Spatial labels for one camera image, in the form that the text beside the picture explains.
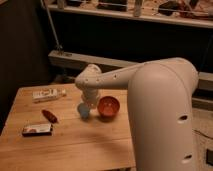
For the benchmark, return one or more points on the white rectangular box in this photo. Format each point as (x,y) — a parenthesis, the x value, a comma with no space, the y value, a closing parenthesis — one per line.
(47,95)

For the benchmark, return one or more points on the wooden shelf with clutter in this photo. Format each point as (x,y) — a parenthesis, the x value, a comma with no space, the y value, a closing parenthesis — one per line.
(194,13)

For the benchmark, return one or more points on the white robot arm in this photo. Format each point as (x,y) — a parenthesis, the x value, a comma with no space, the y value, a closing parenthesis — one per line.
(159,102)

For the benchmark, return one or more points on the small red brown object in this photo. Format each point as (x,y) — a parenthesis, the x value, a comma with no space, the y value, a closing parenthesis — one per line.
(49,116)

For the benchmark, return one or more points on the red ceramic bowl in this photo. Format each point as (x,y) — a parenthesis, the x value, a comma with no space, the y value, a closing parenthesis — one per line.
(108,107)

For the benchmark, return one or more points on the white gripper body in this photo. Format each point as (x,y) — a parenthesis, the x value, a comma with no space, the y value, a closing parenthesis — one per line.
(90,97)

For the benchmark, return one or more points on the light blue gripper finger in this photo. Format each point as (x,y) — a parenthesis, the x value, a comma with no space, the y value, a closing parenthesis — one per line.
(83,110)

